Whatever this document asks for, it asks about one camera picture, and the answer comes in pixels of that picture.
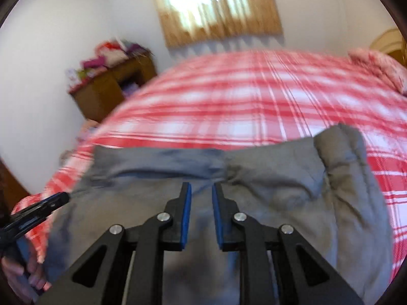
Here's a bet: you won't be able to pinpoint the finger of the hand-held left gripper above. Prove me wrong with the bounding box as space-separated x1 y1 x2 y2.
0 192 70 251
13 237 34 280

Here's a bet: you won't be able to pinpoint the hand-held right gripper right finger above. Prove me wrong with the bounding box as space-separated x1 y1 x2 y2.
212 182 365 305

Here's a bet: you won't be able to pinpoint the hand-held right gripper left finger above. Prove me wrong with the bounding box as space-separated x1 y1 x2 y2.
38 182 193 305

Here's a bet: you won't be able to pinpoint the grey puffer jacket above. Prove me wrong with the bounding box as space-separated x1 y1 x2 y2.
41 124 393 305

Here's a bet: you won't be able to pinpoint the pink clothes pile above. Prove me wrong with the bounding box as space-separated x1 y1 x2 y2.
76 119 100 141

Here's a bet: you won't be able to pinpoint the magenta folded clothes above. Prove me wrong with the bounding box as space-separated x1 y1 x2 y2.
81 56 107 71

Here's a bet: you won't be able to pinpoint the purple folded clothes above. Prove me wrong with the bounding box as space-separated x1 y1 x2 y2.
122 40 150 54

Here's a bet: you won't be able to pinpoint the person's left hand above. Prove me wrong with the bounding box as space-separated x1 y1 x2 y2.
2 256 51 302

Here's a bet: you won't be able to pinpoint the brown wooden furniture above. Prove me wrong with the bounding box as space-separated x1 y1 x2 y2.
0 159 32 217

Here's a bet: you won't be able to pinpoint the bed with red plaid sheet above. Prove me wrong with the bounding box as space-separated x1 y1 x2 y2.
11 49 407 280

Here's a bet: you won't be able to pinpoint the brown wooden desk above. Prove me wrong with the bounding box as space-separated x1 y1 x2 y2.
68 54 158 123

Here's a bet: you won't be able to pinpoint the stack of purple items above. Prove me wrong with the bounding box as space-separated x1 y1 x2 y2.
122 81 140 97

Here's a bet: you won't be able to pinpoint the white printed box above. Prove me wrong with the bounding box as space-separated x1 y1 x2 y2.
65 68 79 89

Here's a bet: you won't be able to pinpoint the pink folded garment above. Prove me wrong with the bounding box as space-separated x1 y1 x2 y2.
102 49 128 65

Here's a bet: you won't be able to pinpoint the red gift box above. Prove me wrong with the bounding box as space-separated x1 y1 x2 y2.
95 41 119 54

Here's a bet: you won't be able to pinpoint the beige floral window curtain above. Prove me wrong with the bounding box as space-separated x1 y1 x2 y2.
146 0 283 49

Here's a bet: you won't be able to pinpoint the pink floral folded quilt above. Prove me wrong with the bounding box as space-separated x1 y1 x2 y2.
348 48 407 94

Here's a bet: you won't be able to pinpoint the wooden bed headboard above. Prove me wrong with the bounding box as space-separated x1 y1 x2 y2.
370 28 405 67

